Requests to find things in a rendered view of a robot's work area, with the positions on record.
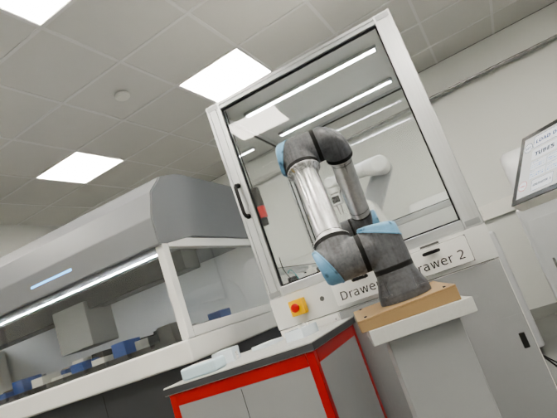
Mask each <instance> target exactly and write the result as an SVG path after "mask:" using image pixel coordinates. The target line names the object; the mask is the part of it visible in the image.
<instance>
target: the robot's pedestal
mask: <svg viewBox="0 0 557 418"><path fill-rule="evenodd" d="M461 298H462V299H460V300H457V301H454V302H452V303H449V304H445V305H443V306H440V307H437V308H435V309H430V310H428V311H426V312H423V313H419V314H416V315H414V316H411V317H408V318H405V319H402V320H400V321H397V322H394V323H390V324H387V325H385V326H383V327H380V328H376V329H373V330H371V331H368V332H367V335H368V337H369V338H370V340H371V342H372V343H373V345H374V346H378V345H381V344H383V343H385V345H386V347H387V350H388V352H389V355H390V358H391V361H392V362H393V365H394V368H395V371H396V374H397V376H398V378H399V380H400V385H401V386H402V389H403V392H404V395H405V398H406V400H407V402H408V404H409V408H410V410H411V413H412V416H413V417H414V418H501V414H500V412H499V410H498V408H497V405H496V402H495V400H494V398H493V395H492V393H491V390H490V388H489V386H488V384H487V380H486V378H485V376H484V374H483V372H482V369H481V366H480V364H479V362H478V360H477V356H476V354H475V352H474V350H473V348H472V344H471V343H470V340H469V338H468V335H467V333H466V330H465V328H464V327H463V323H462V320H461V319H460V317H462V316H465V315H468V314H472V313H475V312H477V306H476V305H475V302H474V300H473V298H472V296H461Z"/></svg>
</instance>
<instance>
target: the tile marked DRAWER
mask: <svg viewBox="0 0 557 418"><path fill-rule="evenodd" d="M553 173H554V171H552V172H550V173H546V174H545V175H543V176H541V177H538V178H536V179H534V180H532V182H531V188H530V191H534V190H535V189H537V188H540V187H543V186H545V185H547V184H549V183H552V180H553Z"/></svg>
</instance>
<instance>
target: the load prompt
mask: <svg viewBox="0 0 557 418"><path fill-rule="evenodd" d="M556 136H557V125H556V126H554V127H553V128H551V129H549V130H547V131H545V132H544V133H542V134H540V135H538V136H536V137H535V141H534V147H533V148H536V147H537V146H539V145H541V144H543V143H545V142H547V141H548V140H550V139H552V138H554V137H556Z"/></svg>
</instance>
